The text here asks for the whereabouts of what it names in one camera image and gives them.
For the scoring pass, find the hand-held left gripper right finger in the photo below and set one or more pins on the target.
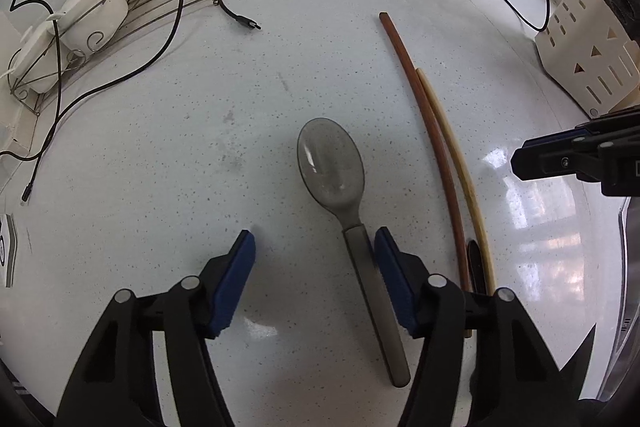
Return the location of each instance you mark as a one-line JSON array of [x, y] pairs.
[[397, 287]]

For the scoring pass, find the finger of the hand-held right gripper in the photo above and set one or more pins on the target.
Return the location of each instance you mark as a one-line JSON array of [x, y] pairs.
[[545, 159], [615, 124]]

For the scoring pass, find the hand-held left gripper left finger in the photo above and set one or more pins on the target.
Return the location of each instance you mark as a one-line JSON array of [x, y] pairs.
[[232, 287]]

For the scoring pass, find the beige plastic utensil holder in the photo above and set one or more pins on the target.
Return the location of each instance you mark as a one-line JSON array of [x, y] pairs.
[[580, 32]]

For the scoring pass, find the grey plastic spoon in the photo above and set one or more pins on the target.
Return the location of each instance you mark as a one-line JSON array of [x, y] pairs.
[[330, 167]]

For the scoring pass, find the dark chopstick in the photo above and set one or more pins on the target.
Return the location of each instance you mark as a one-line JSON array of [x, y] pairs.
[[476, 267]]

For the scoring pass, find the yellow wooden chopstick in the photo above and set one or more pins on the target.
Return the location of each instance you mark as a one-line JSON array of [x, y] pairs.
[[462, 157]]

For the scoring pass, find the stainless steel sink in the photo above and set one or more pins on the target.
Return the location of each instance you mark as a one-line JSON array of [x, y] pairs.
[[630, 282]]

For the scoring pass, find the brown wooden chopstick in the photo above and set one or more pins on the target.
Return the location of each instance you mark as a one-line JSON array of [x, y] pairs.
[[425, 107]]

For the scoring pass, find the printed white card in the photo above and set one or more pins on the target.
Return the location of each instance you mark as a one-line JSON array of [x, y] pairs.
[[6, 252]]

